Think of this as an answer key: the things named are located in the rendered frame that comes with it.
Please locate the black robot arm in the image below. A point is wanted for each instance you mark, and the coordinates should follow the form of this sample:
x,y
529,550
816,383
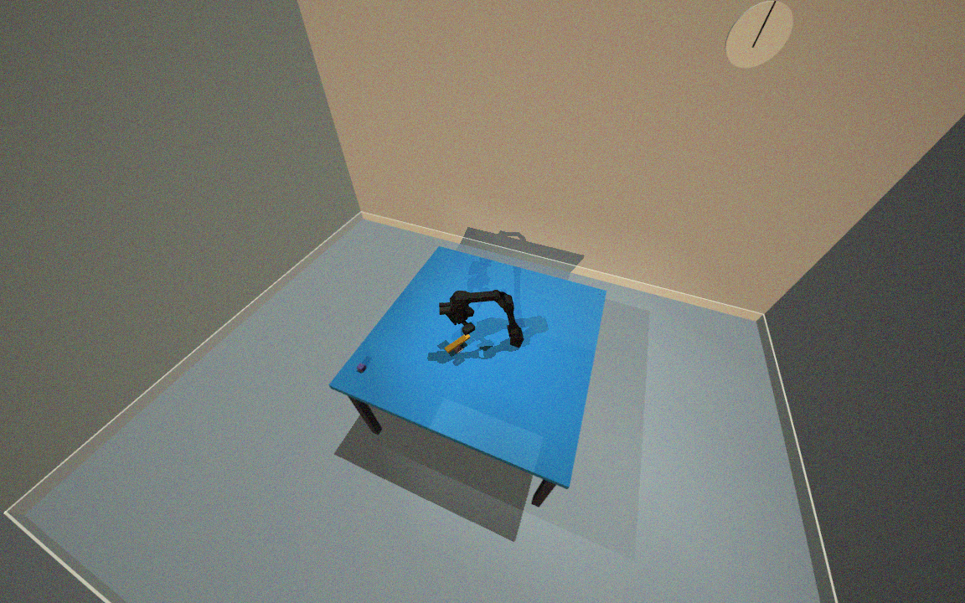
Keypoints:
x,y
459,303

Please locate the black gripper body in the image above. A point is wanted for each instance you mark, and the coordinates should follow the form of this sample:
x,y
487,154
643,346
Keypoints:
x,y
468,327

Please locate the yellow bar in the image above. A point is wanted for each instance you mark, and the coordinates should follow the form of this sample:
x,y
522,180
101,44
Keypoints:
x,y
457,343

